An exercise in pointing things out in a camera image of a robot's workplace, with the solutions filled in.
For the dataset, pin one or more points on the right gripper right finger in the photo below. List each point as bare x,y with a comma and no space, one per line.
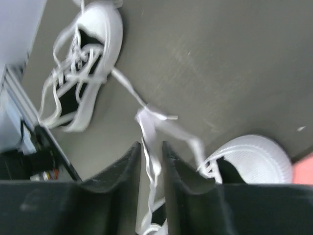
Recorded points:
199,206

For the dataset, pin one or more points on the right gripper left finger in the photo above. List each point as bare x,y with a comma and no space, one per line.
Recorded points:
105,204

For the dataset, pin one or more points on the black white sneaker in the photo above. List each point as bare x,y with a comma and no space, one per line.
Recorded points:
85,54
252,159

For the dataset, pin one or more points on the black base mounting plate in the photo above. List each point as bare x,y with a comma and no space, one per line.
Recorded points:
35,157

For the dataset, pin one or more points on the pink folded cloth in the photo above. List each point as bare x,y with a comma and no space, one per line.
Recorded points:
303,171

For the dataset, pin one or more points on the aluminium extrusion rail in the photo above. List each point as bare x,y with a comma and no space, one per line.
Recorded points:
12,81

